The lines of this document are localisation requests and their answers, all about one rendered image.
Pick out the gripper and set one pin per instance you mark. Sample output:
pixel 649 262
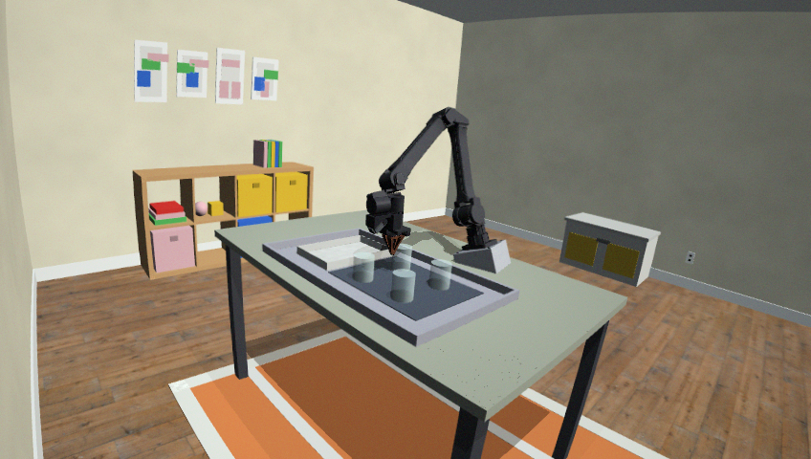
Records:
pixel 395 237

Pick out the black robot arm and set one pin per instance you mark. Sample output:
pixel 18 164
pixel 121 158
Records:
pixel 379 203

